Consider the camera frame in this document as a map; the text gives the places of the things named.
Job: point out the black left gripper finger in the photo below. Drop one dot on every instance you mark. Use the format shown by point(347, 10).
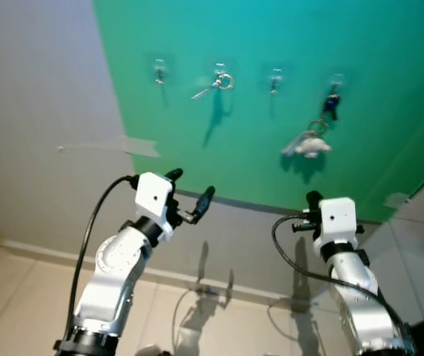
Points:
point(204, 202)
point(173, 175)

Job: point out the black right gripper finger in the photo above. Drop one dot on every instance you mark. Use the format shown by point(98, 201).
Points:
point(314, 202)

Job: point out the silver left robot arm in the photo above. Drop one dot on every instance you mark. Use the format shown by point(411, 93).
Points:
point(112, 274)

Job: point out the pale masking tape piece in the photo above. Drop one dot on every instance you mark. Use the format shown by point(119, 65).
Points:
point(141, 146)
point(397, 200)

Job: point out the grey robot foot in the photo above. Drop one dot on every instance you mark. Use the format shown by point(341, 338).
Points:
point(153, 351)

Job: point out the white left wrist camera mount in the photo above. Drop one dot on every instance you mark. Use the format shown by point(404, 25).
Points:
point(155, 194)

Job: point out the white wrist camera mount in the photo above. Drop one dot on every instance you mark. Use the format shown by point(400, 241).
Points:
point(155, 194)
point(338, 217)

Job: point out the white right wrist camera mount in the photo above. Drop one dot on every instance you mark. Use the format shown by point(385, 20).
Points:
point(338, 217)

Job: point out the clear adhesive wall hook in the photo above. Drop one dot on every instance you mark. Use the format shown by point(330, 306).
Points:
point(219, 67)
point(336, 79)
point(275, 76)
point(159, 70)

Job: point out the green wall board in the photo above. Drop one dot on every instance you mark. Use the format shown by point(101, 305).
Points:
point(271, 37)

